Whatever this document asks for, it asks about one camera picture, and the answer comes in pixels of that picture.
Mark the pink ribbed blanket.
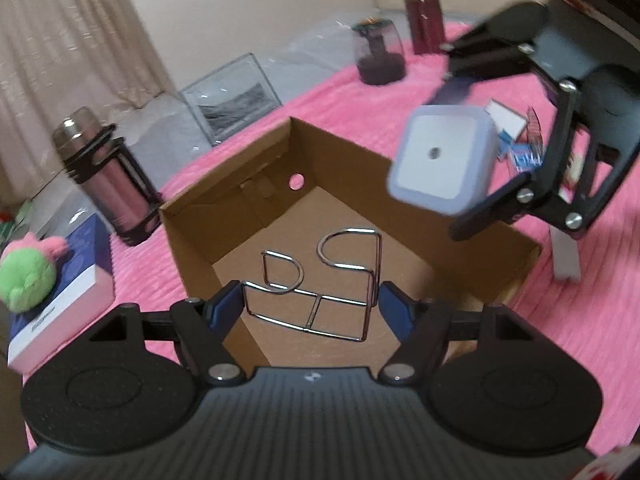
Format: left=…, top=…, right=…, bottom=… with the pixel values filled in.
left=27, top=20, right=640, bottom=461

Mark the white square night light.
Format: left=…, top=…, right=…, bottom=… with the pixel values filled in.
left=387, top=105, right=501, bottom=217

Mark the metal wire rack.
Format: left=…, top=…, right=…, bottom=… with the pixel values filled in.
left=242, top=229, right=383, bottom=343

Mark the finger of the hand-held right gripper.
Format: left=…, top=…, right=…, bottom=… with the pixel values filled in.
left=434, top=2, right=556, bottom=111
left=449, top=62, right=640, bottom=241

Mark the green and pink plush toy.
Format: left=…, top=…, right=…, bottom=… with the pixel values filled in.
left=0, top=232, right=71, bottom=315

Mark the clear jar with dark base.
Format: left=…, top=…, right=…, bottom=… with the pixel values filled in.
left=350, top=17, right=407, bottom=86

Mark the beige curtain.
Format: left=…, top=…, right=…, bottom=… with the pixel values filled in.
left=0, top=0, right=173, bottom=206

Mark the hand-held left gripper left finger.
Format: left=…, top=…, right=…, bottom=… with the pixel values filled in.
left=87, top=281, right=248, bottom=386

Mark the small white framed card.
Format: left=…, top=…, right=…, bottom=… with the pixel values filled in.
left=482, top=100, right=528, bottom=138

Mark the brown cardboard box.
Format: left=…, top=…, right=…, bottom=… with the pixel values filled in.
left=159, top=116, right=543, bottom=368

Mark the clear plastic sheet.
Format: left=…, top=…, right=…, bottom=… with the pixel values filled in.
left=110, top=7, right=481, bottom=161

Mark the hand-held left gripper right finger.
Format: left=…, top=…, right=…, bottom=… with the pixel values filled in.
left=377, top=282, right=542, bottom=384

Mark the grey sand picture frame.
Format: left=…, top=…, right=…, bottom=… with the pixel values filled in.
left=180, top=52, right=281, bottom=147

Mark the brown woven hair clip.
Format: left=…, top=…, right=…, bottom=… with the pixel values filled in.
left=522, top=106, right=546, bottom=146

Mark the white rectangular object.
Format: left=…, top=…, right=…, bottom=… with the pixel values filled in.
left=547, top=220, right=581, bottom=281

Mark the blue binder clip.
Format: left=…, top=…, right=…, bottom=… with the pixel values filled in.
left=500, top=132, right=546, bottom=171

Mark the pink bottle with black straps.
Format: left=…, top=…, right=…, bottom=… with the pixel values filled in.
left=52, top=106, right=163, bottom=247

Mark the white and blue box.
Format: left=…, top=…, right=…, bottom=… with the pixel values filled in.
left=7, top=217, right=117, bottom=375

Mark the maroon thermos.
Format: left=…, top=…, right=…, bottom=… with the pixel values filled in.
left=404, top=0, right=447, bottom=56

